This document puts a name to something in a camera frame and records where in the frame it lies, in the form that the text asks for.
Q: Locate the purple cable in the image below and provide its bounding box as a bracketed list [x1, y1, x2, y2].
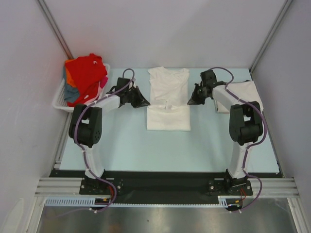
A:
[206, 67, 268, 214]
[75, 68, 137, 214]

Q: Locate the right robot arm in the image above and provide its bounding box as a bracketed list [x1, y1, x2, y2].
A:
[187, 68, 267, 195]

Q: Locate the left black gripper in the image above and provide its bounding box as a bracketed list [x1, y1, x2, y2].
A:
[124, 86, 150, 109]

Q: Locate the right corner aluminium post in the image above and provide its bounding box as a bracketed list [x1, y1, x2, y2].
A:
[249, 0, 294, 75]

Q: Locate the left corner aluminium post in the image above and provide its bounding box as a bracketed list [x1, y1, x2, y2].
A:
[36, 0, 73, 59]

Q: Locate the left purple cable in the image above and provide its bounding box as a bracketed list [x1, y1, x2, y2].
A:
[75, 68, 137, 214]

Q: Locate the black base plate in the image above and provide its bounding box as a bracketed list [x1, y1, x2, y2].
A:
[48, 169, 284, 204]

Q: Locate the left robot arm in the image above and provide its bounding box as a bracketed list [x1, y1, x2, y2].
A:
[69, 77, 150, 194]

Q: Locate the red t shirt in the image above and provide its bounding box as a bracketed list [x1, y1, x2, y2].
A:
[66, 53, 108, 107]

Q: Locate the corner aluminium post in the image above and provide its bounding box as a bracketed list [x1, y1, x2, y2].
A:
[249, 0, 294, 75]
[36, 0, 73, 59]

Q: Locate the white printed t shirt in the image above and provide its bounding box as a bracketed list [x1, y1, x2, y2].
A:
[147, 67, 190, 131]

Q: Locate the grey blue garment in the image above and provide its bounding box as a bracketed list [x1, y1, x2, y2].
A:
[63, 67, 80, 103]

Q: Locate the orange garment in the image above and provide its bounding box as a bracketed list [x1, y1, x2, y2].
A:
[64, 59, 76, 88]

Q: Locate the slotted cable duct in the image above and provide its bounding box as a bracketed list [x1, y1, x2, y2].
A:
[45, 196, 242, 208]

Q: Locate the pink garment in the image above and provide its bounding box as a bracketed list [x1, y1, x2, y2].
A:
[84, 76, 108, 104]

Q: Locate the white plastic basket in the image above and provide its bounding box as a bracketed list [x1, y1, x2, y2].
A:
[52, 63, 110, 113]

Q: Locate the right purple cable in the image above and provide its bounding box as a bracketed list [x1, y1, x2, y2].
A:
[206, 67, 268, 214]

